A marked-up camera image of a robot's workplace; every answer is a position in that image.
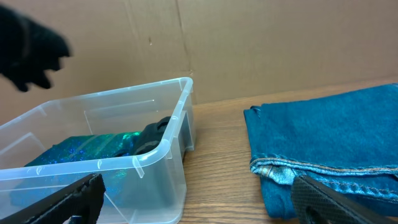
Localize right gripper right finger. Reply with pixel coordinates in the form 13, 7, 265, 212
291, 175, 397, 224

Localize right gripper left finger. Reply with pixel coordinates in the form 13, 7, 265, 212
1, 174, 106, 224

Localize blue green sequin cloth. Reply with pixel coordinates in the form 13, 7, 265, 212
10, 131, 141, 207

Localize black cloth with grey band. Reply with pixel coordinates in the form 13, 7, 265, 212
113, 116, 172, 157

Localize small black cloth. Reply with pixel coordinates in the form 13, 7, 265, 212
1, 4, 70, 92

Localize folded blue denim jeans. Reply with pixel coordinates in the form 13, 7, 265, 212
244, 83, 397, 220

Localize clear plastic storage bin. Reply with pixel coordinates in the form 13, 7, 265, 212
1, 77, 196, 223

